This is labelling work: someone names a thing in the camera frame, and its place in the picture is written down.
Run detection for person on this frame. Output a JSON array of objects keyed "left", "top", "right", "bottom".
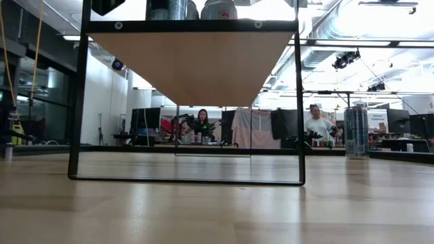
[
  {"left": 193, "top": 108, "right": 214, "bottom": 143},
  {"left": 303, "top": 104, "right": 336, "bottom": 140}
]

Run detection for tall can with blue tab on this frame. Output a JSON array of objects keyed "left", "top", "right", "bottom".
[
  {"left": 344, "top": 106, "right": 370, "bottom": 160},
  {"left": 145, "top": 0, "right": 188, "bottom": 21}
]

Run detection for black cloth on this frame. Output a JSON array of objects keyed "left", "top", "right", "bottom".
[{"left": 271, "top": 108, "right": 298, "bottom": 140}]

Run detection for pink and white cloth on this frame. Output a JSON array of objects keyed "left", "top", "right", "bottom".
[{"left": 231, "top": 108, "right": 282, "bottom": 150}]

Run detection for orange extension cable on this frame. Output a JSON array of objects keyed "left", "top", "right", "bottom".
[{"left": 0, "top": 0, "right": 45, "bottom": 113}]

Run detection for small black side table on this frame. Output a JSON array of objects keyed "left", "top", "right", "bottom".
[{"left": 113, "top": 133, "right": 157, "bottom": 147}]

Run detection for thin black tripod stand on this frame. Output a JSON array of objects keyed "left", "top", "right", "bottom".
[{"left": 97, "top": 113, "right": 105, "bottom": 146}]

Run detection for red machine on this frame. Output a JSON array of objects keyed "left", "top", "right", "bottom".
[{"left": 159, "top": 117, "right": 172, "bottom": 136}]

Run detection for wooden shelf with black frame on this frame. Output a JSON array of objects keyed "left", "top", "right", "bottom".
[{"left": 67, "top": 0, "right": 306, "bottom": 187}]

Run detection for black upright panel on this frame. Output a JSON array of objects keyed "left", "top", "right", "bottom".
[{"left": 222, "top": 110, "right": 237, "bottom": 145}]

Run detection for yellow plastic object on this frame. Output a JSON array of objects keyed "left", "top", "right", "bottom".
[{"left": 11, "top": 123, "right": 26, "bottom": 146}]

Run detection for black ceiling spotlight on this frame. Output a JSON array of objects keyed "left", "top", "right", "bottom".
[
  {"left": 332, "top": 49, "right": 361, "bottom": 70},
  {"left": 367, "top": 81, "right": 387, "bottom": 93}
]

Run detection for floral cloth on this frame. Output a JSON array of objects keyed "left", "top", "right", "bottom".
[{"left": 320, "top": 108, "right": 345, "bottom": 138}]

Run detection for white sign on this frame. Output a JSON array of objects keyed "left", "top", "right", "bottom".
[{"left": 368, "top": 108, "right": 389, "bottom": 130}]

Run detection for black aluminium table frame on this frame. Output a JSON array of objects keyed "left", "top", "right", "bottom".
[{"left": 0, "top": 144, "right": 434, "bottom": 166}]

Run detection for silver ventilation duct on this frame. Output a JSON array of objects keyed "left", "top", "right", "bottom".
[{"left": 300, "top": 0, "right": 360, "bottom": 70}]

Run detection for black ceiling light rail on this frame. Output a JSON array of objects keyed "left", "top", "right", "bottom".
[{"left": 358, "top": 0, "right": 418, "bottom": 15}]

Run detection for black monitor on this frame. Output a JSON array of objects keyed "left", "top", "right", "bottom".
[
  {"left": 130, "top": 107, "right": 161, "bottom": 130},
  {"left": 409, "top": 113, "right": 434, "bottom": 140},
  {"left": 386, "top": 108, "right": 412, "bottom": 135}
]

